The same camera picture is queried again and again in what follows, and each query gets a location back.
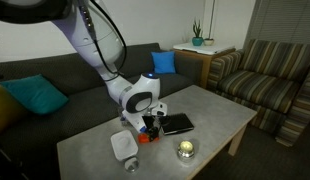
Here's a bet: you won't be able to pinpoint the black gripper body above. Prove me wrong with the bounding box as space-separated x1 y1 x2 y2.
141 114 164 134

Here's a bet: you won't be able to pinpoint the orange sachet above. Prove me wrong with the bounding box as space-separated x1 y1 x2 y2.
137 132 160 145

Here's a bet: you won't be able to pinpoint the black box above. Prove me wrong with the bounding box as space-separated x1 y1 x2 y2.
160 112 195 136

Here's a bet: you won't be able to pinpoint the white square plate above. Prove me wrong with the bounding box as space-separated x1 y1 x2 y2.
110 129 140 162

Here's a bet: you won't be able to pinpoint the silver candle jar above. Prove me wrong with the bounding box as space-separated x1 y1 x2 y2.
176 140 196 161

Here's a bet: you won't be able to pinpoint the blue cushion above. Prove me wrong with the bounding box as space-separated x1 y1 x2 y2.
150 50 177 75

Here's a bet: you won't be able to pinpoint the wooden side table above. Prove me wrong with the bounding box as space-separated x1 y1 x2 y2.
172 47 237 90

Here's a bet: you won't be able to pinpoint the wooden coffee table leg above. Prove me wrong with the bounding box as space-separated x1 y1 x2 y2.
227 124 248 157

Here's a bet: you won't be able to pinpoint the dark grey sofa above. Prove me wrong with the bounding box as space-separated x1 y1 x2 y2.
0 42 205 180

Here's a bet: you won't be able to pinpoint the teal pot with plant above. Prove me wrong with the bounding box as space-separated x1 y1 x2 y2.
191 18 205 47

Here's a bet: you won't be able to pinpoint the small white plant pot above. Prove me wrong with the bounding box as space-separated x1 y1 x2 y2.
203 0 217 47

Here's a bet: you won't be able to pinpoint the striped armchair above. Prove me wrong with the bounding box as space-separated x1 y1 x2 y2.
206 38 310 148

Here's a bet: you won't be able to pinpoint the teal cushion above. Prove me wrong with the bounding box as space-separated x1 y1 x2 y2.
0 73 70 116

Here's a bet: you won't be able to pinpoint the yellow cushion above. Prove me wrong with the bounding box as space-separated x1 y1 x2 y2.
0 84 30 135

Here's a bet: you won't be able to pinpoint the window blinds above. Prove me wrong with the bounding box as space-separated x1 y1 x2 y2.
244 0 310 46

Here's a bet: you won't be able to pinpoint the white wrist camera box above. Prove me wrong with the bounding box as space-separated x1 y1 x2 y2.
150 102 169 117

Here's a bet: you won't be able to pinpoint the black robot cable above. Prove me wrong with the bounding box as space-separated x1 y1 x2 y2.
76 0 128 83

